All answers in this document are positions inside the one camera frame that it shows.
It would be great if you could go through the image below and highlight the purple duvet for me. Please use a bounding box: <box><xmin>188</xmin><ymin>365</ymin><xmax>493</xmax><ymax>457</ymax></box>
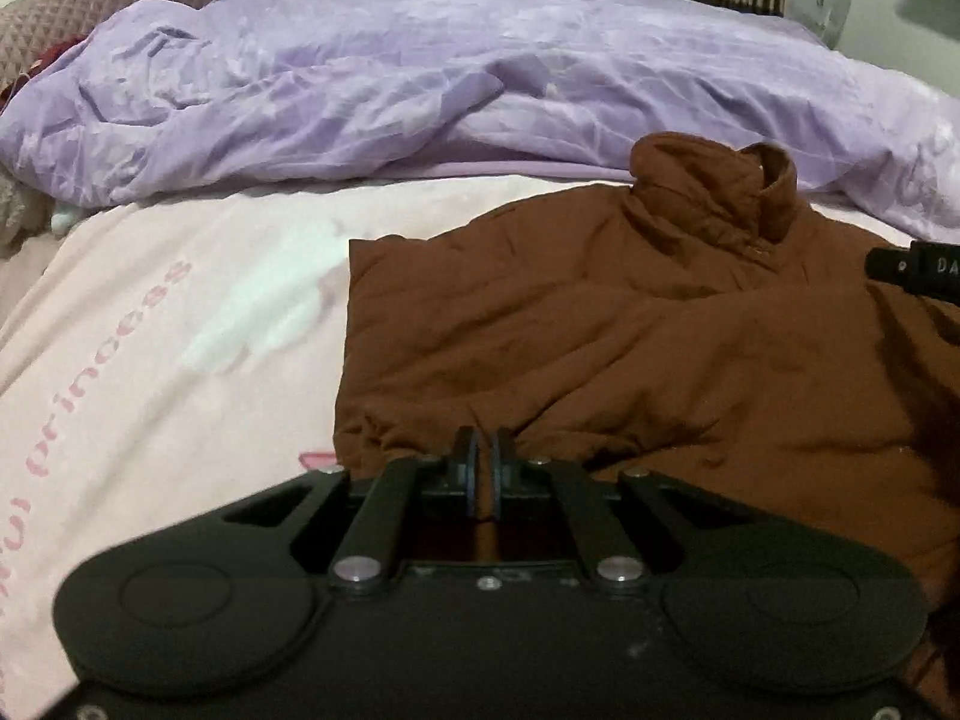
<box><xmin>0</xmin><ymin>0</ymin><xmax>960</xmax><ymax>242</ymax></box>

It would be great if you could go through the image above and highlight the brown jacket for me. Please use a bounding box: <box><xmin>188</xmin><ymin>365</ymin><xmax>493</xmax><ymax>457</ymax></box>
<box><xmin>330</xmin><ymin>131</ymin><xmax>960</xmax><ymax>700</ymax></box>

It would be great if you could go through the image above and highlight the pink printed bed sheet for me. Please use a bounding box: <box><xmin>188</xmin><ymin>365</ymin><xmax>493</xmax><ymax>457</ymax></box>
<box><xmin>0</xmin><ymin>172</ymin><xmax>912</xmax><ymax>700</ymax></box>

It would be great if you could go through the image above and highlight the pale plush toy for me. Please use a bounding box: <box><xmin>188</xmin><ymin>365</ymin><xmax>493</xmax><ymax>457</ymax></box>
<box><xmin>0</xmin><ymin>165</ymin><xmax>80</xmax><ymax>257</ymax></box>

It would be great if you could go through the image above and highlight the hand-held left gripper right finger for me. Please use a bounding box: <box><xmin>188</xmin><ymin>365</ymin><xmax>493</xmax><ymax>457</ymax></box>
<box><xmin>491</xmin><ymin>426</ymin><xmax>752</xmax><ymax>595</ymax></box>

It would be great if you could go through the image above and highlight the red cloth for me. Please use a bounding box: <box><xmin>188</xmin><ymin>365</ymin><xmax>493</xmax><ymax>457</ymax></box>
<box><xmin>0</xmin><ymin>39</ymin><xmax>85</xmax><ymax>110</ymax></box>

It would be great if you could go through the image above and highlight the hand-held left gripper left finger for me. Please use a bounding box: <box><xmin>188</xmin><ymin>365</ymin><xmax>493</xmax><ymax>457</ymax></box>
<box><xmin>221</xmin><ymin>426</ymin><xmax>482</xmax><ymax>593</ymax></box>

